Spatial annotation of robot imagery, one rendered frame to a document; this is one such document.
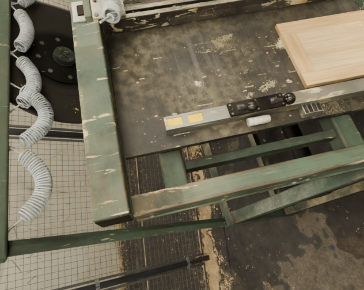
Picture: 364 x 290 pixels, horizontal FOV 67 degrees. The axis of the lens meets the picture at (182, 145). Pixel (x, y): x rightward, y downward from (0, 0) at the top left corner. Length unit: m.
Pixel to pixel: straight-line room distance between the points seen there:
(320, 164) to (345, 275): 1.65
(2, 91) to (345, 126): 1.38
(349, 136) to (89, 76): 0.93
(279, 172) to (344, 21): 0.77
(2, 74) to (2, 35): 0.23
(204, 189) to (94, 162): 0.33
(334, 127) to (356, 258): 1.46
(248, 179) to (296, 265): 1.91
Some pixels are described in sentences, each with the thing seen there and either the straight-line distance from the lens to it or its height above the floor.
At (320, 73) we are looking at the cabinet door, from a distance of 1.18.
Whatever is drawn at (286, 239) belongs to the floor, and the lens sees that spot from 2.70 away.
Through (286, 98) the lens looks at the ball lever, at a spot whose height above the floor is 1.45.
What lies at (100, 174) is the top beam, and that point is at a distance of 0.81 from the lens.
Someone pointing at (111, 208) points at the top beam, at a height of 1.90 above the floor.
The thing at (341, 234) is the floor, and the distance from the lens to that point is 2.46.
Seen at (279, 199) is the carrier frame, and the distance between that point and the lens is 1.71.
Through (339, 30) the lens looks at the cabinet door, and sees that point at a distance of 1.38.
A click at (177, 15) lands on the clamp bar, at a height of 1.58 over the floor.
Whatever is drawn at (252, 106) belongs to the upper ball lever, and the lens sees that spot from 0.84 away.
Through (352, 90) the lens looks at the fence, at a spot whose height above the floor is 1.13.
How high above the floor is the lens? 2.18
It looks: 36 degrees down
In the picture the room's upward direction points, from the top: 87 degrees counter-clockwise
